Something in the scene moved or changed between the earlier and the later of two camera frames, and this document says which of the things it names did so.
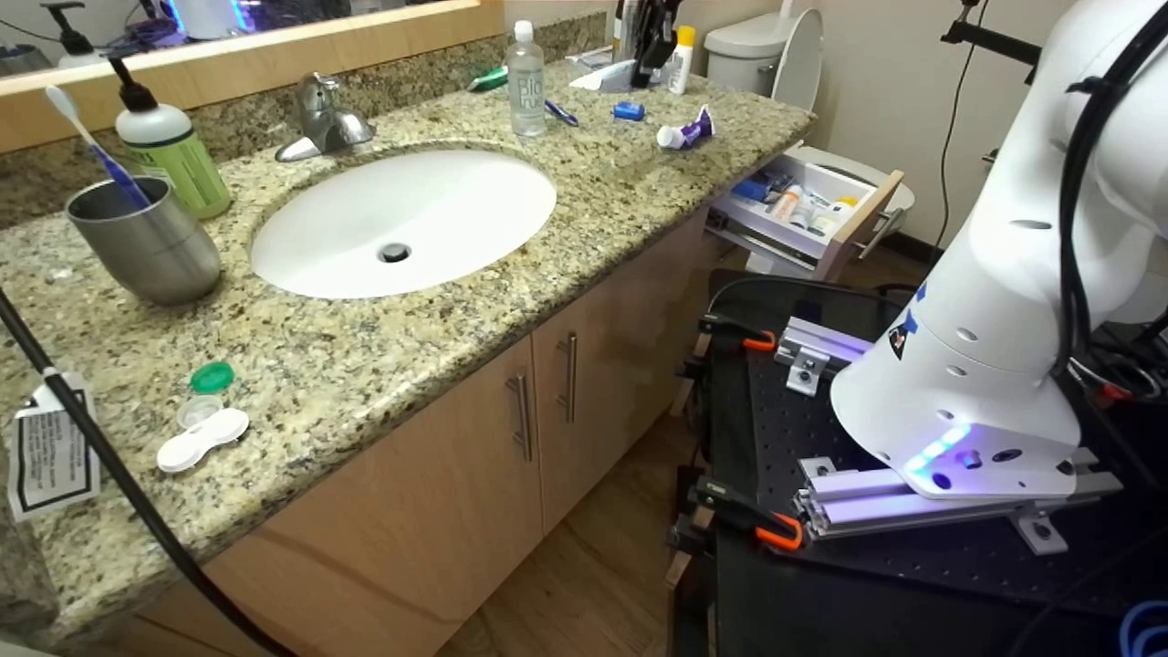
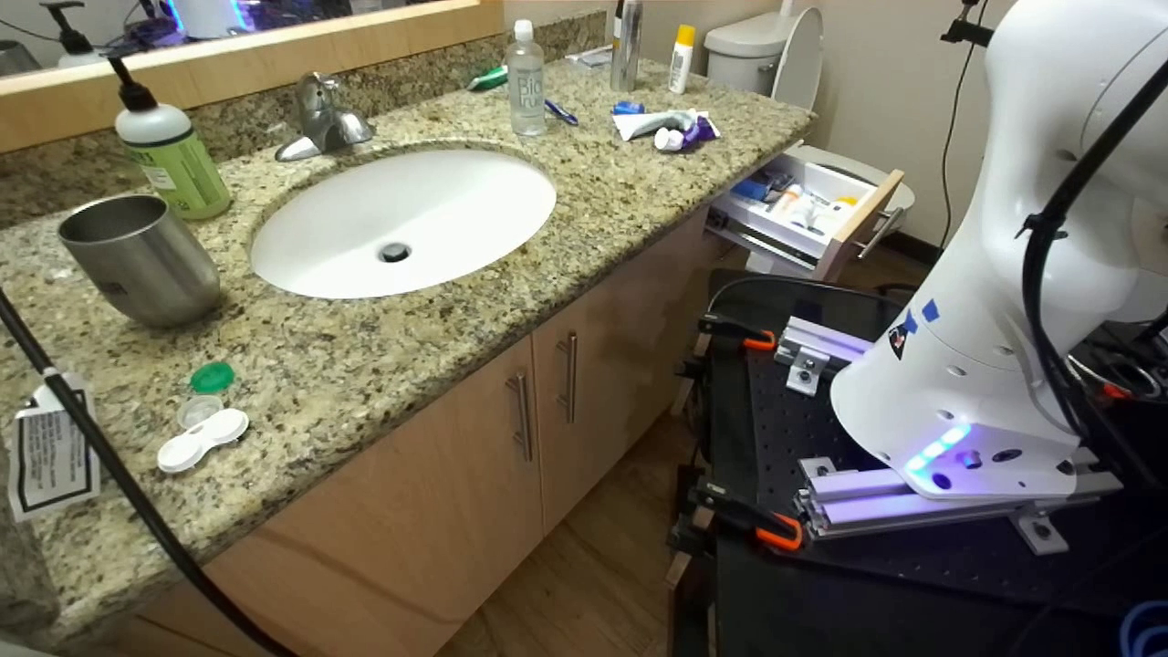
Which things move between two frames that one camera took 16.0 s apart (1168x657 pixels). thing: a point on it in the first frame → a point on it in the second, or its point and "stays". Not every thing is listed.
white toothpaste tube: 607,79 → 637,125
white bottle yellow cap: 679,60 stays
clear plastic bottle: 528,87 stays
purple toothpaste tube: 679,137 stays
